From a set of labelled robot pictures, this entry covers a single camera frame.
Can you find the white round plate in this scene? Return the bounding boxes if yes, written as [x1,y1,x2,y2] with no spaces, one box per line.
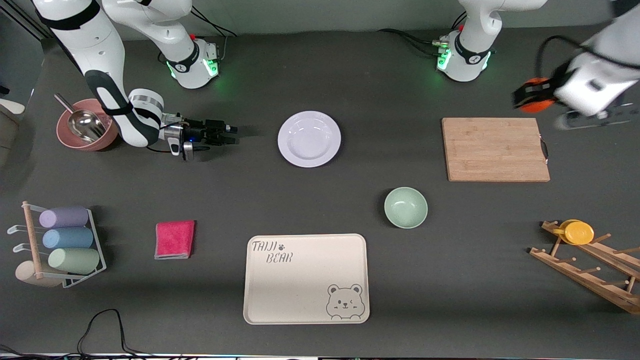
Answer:
[277,110,342,168]

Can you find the black base cable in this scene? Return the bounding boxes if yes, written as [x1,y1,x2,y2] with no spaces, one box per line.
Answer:
[189,6,238,38]
[377,28,451,57]

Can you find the yellow cup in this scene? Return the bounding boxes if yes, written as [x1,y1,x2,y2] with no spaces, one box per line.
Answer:
[552,219,595,246]

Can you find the orange fruit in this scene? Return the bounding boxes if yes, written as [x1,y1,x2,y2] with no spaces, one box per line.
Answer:
[520,77,557,113]

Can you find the pale green bowl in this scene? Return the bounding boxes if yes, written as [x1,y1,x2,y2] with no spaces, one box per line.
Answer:
[384,186,429,230]

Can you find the wooden drying rack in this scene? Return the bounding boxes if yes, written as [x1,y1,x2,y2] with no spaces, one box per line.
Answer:
[529,220,640,315]

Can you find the pale green cup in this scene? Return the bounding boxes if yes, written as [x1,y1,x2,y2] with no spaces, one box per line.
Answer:
[47,247,101,275]

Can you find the cream tray with bear print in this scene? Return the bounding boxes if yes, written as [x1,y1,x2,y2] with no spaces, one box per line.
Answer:
[243,233,371,325]

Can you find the wooden cutting board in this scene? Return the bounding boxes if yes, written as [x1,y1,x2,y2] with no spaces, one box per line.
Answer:
[441,117,551,183]

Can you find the pink folded cloth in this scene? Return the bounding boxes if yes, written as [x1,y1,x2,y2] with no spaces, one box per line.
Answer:
[154,220,196,260]

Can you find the pink bowl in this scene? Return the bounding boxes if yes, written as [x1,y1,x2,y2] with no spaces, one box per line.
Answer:
[56,98,120,152]

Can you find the pale purple cup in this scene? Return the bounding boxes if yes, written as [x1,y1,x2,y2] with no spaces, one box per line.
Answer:
[39,206,90,229]

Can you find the black right base cable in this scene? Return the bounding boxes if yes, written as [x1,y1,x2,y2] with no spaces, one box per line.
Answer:
[189,6,238,38]

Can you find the black cable on table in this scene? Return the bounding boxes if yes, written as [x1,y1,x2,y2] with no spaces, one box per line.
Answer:
[0,308,201,360]

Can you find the beige cup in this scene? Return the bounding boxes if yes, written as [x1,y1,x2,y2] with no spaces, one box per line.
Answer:
[15,260,66,288]

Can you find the white wire cup rack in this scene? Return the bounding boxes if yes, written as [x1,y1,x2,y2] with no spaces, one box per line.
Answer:
[7,200,108,289]

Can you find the metal scoop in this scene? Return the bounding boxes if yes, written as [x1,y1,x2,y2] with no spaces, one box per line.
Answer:
[54,93,107,144]

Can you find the black left base cable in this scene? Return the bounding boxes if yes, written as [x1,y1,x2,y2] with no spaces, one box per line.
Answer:
[377,28,451,57]

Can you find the pale blue cup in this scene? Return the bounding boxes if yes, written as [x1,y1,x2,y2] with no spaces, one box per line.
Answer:
[42,227,94,250]

